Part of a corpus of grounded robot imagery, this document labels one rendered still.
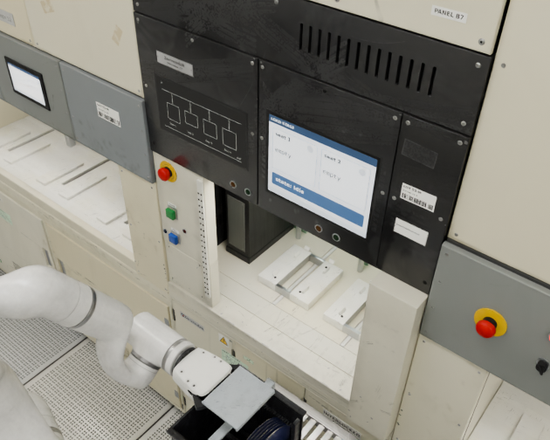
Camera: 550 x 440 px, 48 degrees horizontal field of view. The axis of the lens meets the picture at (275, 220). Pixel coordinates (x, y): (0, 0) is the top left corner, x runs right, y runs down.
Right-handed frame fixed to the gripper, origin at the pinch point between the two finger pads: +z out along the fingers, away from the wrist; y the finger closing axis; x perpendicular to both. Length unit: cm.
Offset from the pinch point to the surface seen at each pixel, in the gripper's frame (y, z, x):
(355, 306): -68, -10, -35
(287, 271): -66, -37, -35
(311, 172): -38, -12, 33
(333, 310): -62, -15, -35
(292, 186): -38.5, -16.7, 26.5
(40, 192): -41, -144, -40
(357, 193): -39, 1, 33
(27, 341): -21, -157, -125
